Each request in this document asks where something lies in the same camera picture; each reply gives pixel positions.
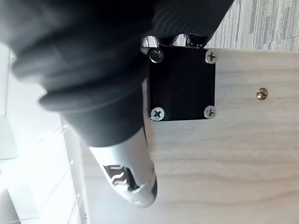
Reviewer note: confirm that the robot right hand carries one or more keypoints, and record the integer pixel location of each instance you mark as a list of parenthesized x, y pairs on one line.
[(88, 70)]

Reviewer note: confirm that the wooden cabinet door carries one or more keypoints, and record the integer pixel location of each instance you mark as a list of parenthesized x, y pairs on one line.
[(224, 163)]

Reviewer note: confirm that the black square door plate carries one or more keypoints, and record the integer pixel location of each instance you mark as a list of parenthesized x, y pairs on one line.
[(182, 84)]

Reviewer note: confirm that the silver cross-head screw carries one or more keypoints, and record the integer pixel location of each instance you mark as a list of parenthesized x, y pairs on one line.
[(210, 112), (211, 56), (157, 55), (157, 113)]

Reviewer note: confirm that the white shelf panel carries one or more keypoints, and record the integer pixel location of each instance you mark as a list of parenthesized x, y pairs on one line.
[(39, 177)]

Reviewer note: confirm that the small brass screw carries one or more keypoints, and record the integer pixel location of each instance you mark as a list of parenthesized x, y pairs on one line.
[(261, 93)]

